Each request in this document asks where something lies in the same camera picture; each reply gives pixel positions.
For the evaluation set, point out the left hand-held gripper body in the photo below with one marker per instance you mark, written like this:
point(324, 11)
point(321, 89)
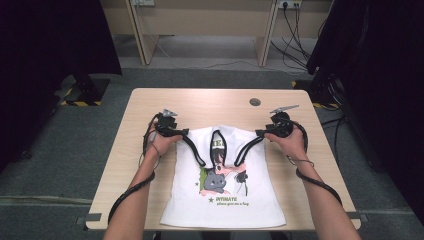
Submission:
point(165, 124)

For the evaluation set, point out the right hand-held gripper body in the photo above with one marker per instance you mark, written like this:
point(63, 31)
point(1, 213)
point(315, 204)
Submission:
point(280, 126)

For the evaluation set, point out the white cartoon print T-shirt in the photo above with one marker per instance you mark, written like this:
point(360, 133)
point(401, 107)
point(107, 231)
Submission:
point(226, 206)

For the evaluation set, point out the person's left hand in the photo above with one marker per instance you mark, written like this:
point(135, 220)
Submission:
point(161, 143)

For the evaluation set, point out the person's right hand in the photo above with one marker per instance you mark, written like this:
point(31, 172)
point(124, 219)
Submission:
point(291, 145)

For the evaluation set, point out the grey round table grommet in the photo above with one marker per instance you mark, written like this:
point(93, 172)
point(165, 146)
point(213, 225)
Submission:
point(255, 102)

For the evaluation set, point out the yellow black hazard tape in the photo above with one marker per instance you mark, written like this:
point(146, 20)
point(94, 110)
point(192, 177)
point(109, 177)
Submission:
point(80, 103)
point(321, 105)

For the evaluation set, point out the black metal stand base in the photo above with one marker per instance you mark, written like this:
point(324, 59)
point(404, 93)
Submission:
point(88, 88)

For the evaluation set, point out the black curtain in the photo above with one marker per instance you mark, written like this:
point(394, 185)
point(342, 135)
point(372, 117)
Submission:
point(50, 66)
point(383, 83)

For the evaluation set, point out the wide light wooden desk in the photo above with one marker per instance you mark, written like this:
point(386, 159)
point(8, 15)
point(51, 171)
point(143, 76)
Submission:
point(206, 16)

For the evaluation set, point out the grey tape piece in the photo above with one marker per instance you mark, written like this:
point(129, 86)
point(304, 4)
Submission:
point(90, 217)
point(358, 216)

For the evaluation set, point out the white socket strip with plugs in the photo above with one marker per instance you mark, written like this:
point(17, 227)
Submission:
point(290, 4)

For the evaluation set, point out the white power strip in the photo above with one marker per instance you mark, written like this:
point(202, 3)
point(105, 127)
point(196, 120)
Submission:
point(143, 2)

